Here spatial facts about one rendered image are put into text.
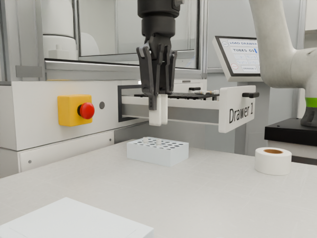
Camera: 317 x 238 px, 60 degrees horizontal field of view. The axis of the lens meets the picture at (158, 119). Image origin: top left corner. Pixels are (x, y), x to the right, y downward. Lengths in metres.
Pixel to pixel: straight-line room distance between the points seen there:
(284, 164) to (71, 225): 0.43
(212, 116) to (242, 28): 1.93
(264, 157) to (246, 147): 1.18
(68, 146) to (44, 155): 0.07
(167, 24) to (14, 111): 0.36
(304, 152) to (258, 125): 0.90
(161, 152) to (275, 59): 0.58
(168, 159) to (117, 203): 0.20
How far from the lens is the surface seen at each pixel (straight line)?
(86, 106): 0.66
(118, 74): 0.84
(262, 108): 1.79
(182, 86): 1.16
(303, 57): 1.00
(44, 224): 0.30
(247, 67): 1.63
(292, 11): 2.50
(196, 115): 0.73
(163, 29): 0.60
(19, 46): 0.65
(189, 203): 0.45
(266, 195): 0.50
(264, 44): 1.03
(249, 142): 1.77
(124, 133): 0.88
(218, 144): 2.71
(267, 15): 1.01
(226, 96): 0.68
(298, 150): 0.92
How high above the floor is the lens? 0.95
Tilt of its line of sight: 8 degrees down
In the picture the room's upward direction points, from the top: straight up
